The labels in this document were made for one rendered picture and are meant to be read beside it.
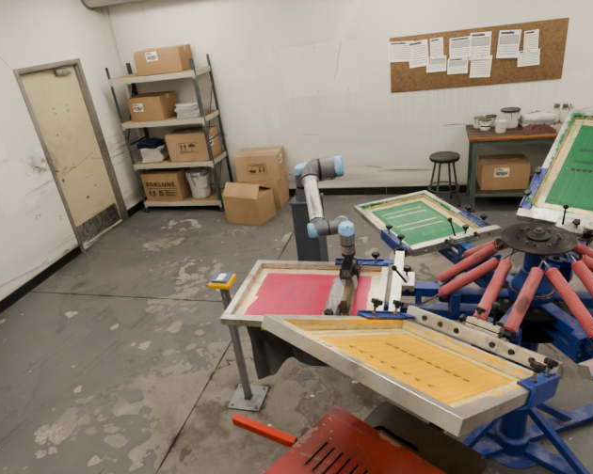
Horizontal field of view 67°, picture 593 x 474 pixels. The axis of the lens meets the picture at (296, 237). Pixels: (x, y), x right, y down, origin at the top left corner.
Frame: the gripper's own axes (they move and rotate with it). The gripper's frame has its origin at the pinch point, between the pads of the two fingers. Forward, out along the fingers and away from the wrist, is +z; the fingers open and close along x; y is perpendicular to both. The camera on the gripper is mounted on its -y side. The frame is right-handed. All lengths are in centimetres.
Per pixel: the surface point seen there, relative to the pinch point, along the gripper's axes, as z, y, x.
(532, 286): -20, -25, -78
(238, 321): 3, -29, 51
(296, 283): 5.3, 10.2, 31.7
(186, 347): 101, 56, 148
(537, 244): -30, -6, -83
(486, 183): 69, 327, -103
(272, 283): 5.3, 9.2, 45.9
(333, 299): 4.5, -4.6, 8.2
